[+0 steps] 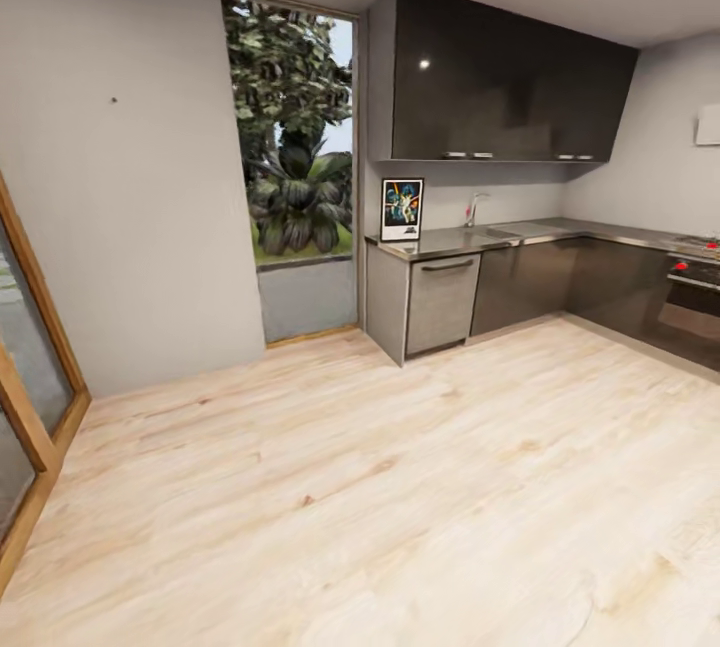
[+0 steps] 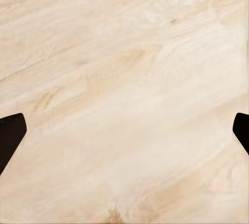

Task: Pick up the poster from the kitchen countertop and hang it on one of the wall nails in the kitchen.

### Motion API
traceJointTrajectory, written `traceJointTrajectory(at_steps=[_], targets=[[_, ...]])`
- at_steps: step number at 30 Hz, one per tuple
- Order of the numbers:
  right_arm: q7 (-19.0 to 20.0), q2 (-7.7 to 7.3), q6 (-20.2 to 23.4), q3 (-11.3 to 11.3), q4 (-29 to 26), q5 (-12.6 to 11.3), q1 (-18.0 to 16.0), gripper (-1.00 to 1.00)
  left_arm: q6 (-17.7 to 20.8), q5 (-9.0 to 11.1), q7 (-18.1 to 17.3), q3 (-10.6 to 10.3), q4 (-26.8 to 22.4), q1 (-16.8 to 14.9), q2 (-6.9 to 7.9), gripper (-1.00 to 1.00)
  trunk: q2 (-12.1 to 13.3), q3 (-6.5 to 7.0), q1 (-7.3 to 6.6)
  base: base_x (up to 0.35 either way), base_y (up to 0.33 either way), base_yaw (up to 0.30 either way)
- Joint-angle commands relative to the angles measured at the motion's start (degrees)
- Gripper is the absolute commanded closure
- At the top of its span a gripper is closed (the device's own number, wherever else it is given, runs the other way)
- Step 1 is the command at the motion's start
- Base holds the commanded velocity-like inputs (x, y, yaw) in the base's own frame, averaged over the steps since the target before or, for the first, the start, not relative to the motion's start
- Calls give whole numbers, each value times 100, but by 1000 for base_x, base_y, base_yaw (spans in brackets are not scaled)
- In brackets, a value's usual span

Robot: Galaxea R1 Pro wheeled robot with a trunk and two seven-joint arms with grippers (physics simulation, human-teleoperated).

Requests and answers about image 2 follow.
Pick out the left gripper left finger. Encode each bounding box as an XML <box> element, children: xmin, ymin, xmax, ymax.
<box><xmin>0</xmin><ymin>113</ymin><xmax>27</xmax><ymax>175</ymax></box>

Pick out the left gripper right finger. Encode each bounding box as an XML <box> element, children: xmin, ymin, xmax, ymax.
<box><xmin>232</xmin><ymin>112</ymin><xmax>249</xmax><ymax>155</ymax></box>

